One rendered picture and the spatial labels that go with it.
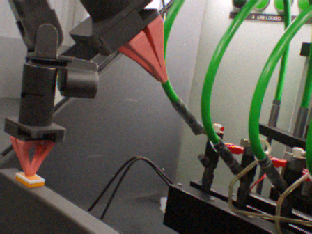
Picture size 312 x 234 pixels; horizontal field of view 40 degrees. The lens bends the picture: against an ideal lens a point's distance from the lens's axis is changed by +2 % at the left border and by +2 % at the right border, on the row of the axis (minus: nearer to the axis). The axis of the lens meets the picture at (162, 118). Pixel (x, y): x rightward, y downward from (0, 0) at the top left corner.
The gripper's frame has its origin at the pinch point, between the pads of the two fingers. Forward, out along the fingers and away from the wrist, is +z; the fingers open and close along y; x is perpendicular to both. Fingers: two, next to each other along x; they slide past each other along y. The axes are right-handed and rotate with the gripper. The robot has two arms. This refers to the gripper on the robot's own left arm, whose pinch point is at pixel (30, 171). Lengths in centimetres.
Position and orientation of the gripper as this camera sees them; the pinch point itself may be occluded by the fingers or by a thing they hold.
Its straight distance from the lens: 82.6
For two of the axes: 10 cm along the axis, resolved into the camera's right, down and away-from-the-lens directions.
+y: -7.1, -2.3, 6.7
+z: -1.5, 9.7, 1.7
